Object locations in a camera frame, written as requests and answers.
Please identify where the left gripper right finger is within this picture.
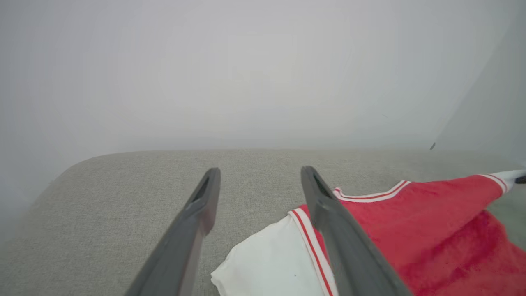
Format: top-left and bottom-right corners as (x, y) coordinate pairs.
(300, 166), (413, 296)

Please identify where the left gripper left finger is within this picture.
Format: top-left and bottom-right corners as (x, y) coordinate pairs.
(125, 167), (221, 296)

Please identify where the red garment with white trim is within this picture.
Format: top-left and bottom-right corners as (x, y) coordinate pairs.
(211, 170), (526, 296)

